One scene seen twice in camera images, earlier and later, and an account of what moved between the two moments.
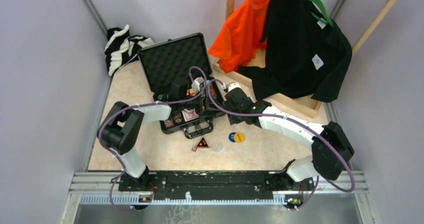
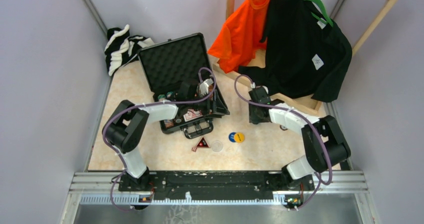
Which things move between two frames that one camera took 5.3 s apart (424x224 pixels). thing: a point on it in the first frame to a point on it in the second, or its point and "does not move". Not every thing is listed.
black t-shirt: (306, 56) does not move
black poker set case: (180, 73) does not move
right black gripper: (233, 120) to (253, 119)
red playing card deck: (189, 114) does not move
